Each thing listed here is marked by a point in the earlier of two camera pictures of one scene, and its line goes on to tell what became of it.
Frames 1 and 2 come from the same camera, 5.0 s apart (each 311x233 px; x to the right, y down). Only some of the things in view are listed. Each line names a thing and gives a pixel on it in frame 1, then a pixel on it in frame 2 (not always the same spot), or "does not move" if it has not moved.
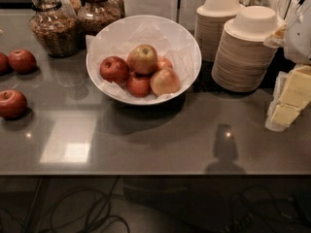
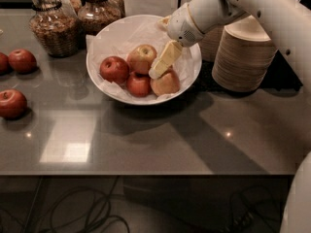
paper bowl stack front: [244, 59] does not move
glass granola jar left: [56, 31] does not move
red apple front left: [13, 104] does not move
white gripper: [299, 38] -> [180, 25]
